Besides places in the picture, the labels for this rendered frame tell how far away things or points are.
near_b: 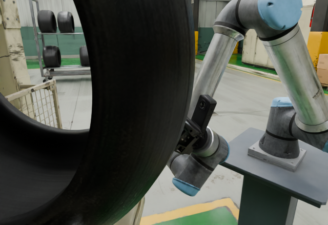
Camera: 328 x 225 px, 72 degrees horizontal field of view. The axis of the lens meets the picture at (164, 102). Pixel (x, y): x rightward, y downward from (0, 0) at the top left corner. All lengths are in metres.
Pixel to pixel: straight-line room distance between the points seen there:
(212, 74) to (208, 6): 12.34
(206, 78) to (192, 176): 0.33
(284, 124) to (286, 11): 0.60
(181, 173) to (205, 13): 12.43
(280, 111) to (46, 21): 5.38
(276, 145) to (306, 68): 0.49
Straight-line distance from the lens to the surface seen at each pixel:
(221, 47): 0.81
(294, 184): 1.14
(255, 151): 1.25
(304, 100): 0.94
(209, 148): 0.66
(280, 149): 1.23
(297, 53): 0.82
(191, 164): 0.74
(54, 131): 0.61
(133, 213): 0.51
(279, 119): 1.19
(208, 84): 0.80
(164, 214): 1.75
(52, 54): 5.94
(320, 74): 5.95
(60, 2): 11.72
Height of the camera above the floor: 1.21
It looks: 18 degrees down
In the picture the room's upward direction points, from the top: straight up
